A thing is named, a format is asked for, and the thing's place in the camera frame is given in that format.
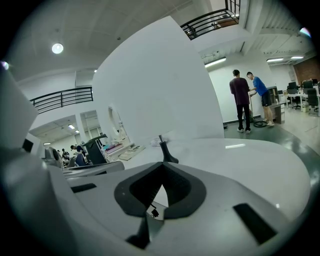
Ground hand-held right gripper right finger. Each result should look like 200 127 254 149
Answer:
149 161 300 256

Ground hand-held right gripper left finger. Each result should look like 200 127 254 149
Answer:
66 161 163 256

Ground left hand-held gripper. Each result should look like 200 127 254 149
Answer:
0 65 126 256

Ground white round lamp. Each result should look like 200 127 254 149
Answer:
107 104 131 145

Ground blue office chair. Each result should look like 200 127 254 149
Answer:
74 152 87 167

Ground black stand with metal tip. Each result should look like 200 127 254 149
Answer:
158 134 179 165

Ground black balcony railing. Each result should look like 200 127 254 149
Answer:
180 0 241 41
29 86 94 115

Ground white partition panel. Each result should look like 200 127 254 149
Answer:
91 15 225 151

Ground round ceiling light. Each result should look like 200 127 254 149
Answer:
51 42 64 55

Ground grey low cabinet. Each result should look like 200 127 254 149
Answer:
266 85 286 125

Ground black office chair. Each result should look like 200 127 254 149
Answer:
306 88 320 117
286 81 302 110

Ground white office desk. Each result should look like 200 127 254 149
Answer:
277 91 320 108

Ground long tube ceiling light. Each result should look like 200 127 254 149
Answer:
204 56 227 68

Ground small black connector cable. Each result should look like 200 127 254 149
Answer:
146 203 160 219

